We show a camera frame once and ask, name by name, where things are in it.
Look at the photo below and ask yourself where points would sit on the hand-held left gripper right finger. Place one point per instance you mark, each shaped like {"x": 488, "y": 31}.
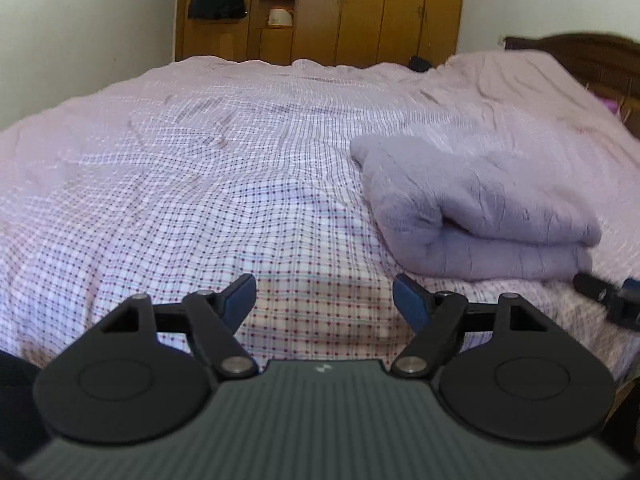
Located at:
{"x": 412, "y": 302}

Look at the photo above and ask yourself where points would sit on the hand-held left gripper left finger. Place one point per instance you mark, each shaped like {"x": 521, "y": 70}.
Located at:
{"x": 239, "y": 302}

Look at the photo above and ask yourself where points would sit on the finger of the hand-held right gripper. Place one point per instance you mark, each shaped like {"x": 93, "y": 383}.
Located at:
{"x": 627, "y": 310}
{"x": 595, "y": 287}

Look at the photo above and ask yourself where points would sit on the purple knit cardigan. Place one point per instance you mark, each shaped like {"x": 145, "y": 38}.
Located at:
{"x": 475, "y": 200}

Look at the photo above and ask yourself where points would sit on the pink checked bed blanket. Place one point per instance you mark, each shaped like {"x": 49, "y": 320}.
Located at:
{"x": 200, "y": 185}

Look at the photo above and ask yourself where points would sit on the purple cloth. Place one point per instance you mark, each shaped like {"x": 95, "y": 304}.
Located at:
{"x": 612, "y": 106}

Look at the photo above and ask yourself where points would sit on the dark wooden headboard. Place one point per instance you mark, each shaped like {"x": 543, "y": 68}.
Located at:
{"x": 600, "y": 60}

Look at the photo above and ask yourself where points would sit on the small black object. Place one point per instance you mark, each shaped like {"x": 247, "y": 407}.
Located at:
{"x": 419, "y": 63}

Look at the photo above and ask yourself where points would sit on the dark cloth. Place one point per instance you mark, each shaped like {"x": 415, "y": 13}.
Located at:
{"x": 15, "y": 400}

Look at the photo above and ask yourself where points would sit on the white pot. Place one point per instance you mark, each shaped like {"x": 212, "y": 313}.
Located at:
{"x": 280, "y": 16}

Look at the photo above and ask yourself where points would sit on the wooden wardrobe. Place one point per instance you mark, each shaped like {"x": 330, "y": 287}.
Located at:
{"x": 380, "y": 10}

